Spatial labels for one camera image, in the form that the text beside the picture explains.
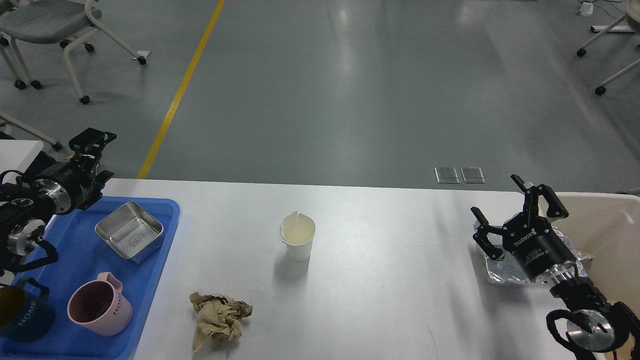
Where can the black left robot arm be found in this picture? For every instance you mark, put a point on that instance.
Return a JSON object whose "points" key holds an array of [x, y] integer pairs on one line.
{"points": [[28, 204]]}

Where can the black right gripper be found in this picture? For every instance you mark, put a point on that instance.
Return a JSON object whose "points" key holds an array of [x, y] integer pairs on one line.
{"points": [[535, 247]]}

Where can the grey office chair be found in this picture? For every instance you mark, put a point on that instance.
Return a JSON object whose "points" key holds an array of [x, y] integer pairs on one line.
{"points": [[58, 21]]}

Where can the floor outlet plate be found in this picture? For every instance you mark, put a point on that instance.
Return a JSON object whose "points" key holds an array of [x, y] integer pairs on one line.
{"points": [[473, 175], [446, 175]]}

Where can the crumpled brown paper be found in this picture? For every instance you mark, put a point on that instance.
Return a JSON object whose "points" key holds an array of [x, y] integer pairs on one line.
{"points": [[219, 318]]}

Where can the beige plastic bin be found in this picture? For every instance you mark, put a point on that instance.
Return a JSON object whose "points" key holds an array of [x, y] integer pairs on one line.
{"points": [[607, 227]]}

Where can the stainless steel rectangular tin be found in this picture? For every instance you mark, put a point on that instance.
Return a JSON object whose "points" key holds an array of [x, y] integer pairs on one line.
{"points": [[131, 232]]}

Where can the right floor outlet plate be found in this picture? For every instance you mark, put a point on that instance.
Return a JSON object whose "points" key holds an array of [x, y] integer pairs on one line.
{"points": [[473, 175]]}

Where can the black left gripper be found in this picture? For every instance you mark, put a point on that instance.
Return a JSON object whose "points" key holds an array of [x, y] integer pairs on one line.
{"points": [[77, 183]]}

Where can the white paper cup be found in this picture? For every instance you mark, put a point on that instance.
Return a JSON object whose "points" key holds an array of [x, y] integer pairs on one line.
{"points": [[298, 231]]}

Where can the dark blue HOME mug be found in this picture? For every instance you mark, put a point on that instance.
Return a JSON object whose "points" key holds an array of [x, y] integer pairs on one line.
{"points": [[25, 314]]}

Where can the aluminium foil tray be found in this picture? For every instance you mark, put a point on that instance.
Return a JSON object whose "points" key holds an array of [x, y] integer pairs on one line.
{"points": [[508, 272]]}

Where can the pink ribbed mug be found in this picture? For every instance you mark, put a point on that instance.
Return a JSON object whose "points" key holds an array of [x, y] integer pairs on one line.
{"points": [[100, 306]]}

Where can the left floor outlet plate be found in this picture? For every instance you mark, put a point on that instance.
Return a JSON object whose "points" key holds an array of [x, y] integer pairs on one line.
{"points": [[446, 175]]}

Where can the person in dark trousers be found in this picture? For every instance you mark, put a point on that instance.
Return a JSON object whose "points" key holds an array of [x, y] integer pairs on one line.
{"points": [[41, 162]]}

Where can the blue plastic tray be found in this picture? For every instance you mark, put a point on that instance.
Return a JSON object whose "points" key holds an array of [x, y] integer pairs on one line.
{"points": [[82, 255]]}

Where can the white side table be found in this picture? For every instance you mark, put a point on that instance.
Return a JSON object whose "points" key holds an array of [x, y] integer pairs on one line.
{"points": [[18, 154]]}

